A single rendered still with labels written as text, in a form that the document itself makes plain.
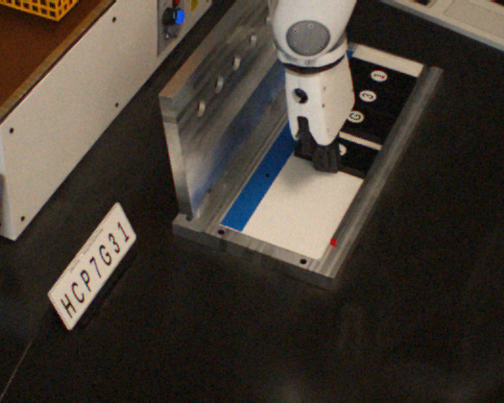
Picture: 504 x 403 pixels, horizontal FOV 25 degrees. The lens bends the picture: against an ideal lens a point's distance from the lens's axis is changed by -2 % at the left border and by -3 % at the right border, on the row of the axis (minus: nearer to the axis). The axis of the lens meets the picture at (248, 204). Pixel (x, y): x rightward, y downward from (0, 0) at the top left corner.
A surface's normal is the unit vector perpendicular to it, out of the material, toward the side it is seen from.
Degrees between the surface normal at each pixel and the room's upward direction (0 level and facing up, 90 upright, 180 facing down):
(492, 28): 0
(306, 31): 84
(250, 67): 81
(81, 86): 90
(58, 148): 90
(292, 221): 0
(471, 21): 0
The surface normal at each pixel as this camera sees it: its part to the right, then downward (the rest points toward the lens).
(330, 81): 0.86, 0.15
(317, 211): 0.04, -0.71
